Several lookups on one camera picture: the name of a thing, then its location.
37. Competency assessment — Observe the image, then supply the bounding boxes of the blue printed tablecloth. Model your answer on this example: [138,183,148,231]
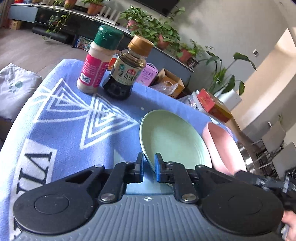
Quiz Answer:
[0,59,241,241]

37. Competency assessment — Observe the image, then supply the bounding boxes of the grey dining chair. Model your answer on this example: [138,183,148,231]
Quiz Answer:
[251,120,286,162]
[259,142,296,179]

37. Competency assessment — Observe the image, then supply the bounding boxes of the grey dining chair near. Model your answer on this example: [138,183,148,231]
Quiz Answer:
[259,142,296,179]

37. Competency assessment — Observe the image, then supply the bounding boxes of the plastic bag with fruit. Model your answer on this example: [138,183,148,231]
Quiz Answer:
[151,81,178,96]

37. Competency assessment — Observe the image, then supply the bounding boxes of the dark TV console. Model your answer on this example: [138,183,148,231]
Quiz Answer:
[8,4,194,79]

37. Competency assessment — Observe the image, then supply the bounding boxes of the spice shaker green cap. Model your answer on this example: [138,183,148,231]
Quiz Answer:
[76,25,123,94]

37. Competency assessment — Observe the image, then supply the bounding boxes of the person's right hand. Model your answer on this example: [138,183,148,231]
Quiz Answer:
[281,211,296,241]

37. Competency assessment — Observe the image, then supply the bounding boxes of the potted plant terracotta pot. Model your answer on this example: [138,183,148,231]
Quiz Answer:
[82,0,104,16]
[176,39,215,64]
[138,17,181,51]
[120,6,152,32]

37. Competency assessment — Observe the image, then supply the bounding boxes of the pink milk carton box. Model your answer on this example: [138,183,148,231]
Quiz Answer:
[136,63,158,86]

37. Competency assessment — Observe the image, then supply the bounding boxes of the soy sauce bottle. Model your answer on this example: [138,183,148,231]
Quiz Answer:
[103,35,154,100]

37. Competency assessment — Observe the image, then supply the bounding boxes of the red white milk carton box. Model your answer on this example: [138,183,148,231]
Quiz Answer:
[107,54,119,71]

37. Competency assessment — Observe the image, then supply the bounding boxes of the red cardboard box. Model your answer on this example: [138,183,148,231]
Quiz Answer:
[197,89,233,123]

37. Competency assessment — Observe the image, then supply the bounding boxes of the tall leafy plant white pot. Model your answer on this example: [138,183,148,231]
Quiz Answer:
[199,51,257,110]

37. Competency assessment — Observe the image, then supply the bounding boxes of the white router with antennas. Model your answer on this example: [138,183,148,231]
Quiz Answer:
[95,6,121,25]

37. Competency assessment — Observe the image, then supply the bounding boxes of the large black television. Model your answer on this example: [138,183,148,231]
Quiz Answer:
[135,0,179,16]

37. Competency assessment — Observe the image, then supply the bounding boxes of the grey cushion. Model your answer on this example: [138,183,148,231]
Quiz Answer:
[0,63,43,122]

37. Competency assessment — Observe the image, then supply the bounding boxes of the stainless steel bowl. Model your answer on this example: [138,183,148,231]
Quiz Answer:
[237,142,255,174]

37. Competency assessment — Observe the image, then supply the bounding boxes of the green round plate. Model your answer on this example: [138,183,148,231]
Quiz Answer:
[139,109,213,186]

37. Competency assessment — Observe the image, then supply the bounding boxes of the open brown cardboard box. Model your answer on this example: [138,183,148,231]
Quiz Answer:
[157,68,185,99]

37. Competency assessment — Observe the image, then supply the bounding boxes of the clear plastic storage bin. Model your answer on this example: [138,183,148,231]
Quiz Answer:
[185,91,207,113]

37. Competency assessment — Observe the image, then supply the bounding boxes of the pink square plate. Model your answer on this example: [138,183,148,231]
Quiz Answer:
[202,123,247,176]

